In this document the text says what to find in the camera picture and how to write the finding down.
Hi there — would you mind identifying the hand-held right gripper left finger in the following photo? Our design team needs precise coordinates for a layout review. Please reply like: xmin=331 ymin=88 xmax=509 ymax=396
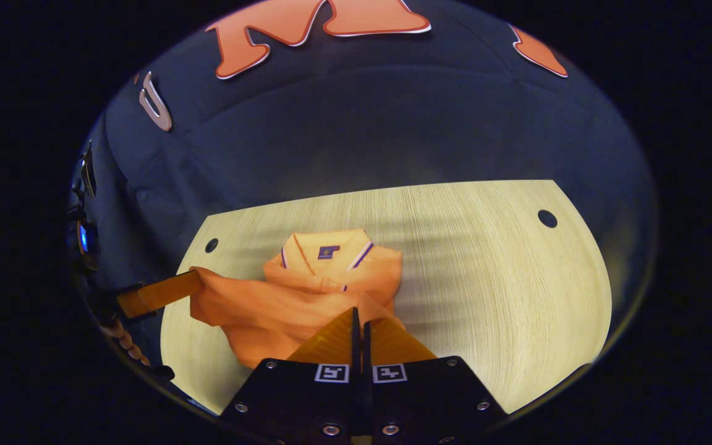
xmin=219 ymin=307 xmax=363 ymax=445

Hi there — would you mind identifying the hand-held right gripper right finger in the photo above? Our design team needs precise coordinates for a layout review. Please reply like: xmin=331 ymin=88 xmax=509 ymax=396
xmin=362 ymin=318 xmax=509 ymax=445

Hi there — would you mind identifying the orange T-shirt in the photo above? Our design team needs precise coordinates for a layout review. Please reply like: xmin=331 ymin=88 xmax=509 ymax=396
xmin=189 ymin=227 xmax=406 ymax=370

